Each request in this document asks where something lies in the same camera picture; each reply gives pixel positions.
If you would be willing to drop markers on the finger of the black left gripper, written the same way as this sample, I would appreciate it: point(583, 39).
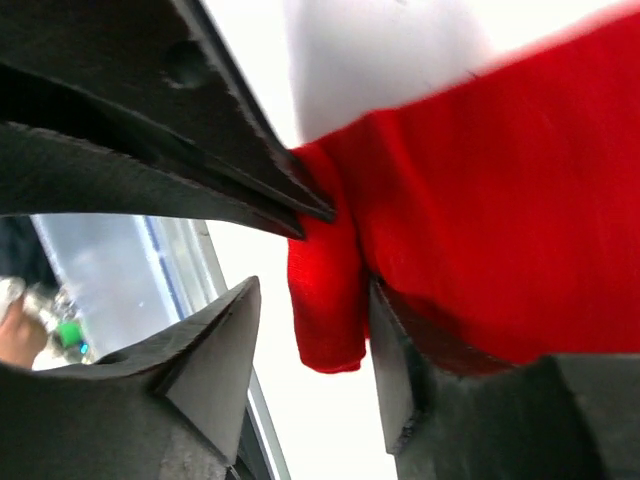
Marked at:
point(65, 152)
point(165, 64)

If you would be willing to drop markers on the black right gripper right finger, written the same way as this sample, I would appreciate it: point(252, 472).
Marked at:
point(449, 411)

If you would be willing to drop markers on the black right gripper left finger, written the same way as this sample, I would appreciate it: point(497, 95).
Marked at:
point(169, 407)

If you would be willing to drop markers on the red Santa sock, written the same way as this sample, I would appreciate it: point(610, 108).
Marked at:
point(505, 209)

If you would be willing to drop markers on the person's hand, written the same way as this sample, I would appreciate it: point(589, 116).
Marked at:
point(23, 338)

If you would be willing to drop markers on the green circuit board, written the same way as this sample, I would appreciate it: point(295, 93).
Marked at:
point(70, 337)

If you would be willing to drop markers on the white handheld device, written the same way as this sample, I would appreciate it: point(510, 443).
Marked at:
point(50, 310)

